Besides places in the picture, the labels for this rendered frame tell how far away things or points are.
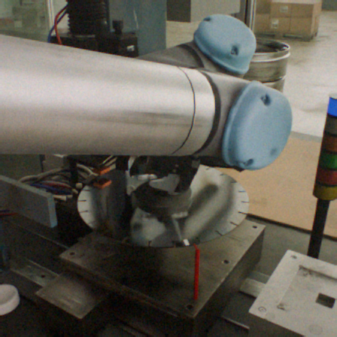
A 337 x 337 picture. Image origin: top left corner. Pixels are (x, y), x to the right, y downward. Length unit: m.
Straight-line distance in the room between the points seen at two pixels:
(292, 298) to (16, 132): 0.54
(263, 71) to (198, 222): 0.74
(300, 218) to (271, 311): 0.54
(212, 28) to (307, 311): 0.43
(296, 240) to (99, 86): 0.88
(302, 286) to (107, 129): 0.51
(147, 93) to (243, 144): 0.09
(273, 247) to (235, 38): 0.65
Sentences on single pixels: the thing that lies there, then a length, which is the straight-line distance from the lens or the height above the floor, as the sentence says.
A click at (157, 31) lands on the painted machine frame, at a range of 1.57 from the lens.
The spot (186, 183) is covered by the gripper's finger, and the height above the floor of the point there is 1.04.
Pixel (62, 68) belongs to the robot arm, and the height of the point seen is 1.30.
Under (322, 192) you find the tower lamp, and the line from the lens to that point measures 0.83.
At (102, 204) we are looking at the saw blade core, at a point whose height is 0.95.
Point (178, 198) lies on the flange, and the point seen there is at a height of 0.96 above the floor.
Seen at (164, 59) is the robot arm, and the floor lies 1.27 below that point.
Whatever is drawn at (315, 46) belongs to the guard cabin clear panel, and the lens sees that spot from 1.75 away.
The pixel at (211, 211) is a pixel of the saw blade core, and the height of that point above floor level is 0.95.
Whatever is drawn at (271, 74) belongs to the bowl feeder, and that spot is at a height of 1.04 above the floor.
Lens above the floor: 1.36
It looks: 27 degrees down
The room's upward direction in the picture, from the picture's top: straight up
